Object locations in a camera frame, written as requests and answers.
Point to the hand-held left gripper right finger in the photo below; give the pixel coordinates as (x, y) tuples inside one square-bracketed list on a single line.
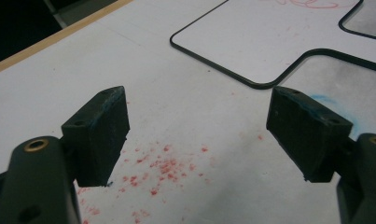
[(307, 137)]

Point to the white paddle whiteboard black rim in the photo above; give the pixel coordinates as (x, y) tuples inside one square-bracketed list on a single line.
[(254, 40)]

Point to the white table cover sheet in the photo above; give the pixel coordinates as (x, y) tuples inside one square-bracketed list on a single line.
[(182, 112)]

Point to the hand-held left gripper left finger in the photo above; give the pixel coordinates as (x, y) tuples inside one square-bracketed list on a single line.
[(97, 140)]

